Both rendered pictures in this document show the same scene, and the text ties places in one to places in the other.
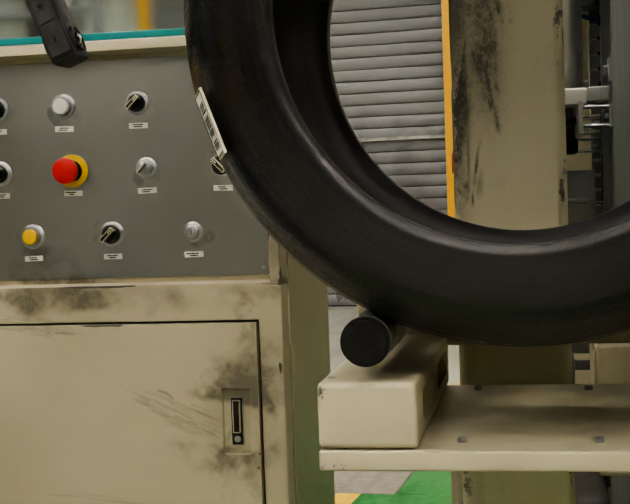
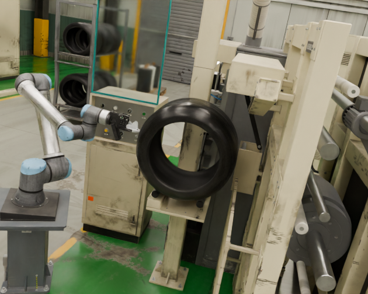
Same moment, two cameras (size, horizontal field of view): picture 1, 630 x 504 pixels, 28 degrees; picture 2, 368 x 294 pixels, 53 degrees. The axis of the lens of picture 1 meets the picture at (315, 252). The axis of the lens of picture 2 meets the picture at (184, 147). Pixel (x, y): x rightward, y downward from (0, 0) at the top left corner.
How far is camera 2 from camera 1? 129 cm
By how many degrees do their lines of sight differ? 16
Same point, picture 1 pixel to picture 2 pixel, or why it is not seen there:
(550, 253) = (180, 192)
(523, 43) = (194, 137)
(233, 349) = not seen: hidden behind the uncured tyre
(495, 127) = (187, 149)
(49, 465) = (104, 172)
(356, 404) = (152, 202)
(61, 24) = (117, 135)
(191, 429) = (131, 171)
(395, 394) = (158, 202)
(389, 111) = not seen: hidden behind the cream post
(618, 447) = (187, 214)
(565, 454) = (179, 214)
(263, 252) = not seen: hidden behind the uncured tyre
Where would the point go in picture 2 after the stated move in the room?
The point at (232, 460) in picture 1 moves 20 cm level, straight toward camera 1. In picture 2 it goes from (137, 178) to (135, 189)
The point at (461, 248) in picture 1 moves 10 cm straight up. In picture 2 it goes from (169, 188) to (171, 172)
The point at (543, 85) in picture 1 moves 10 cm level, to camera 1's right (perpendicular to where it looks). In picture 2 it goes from (196, 144) to (211, 147)
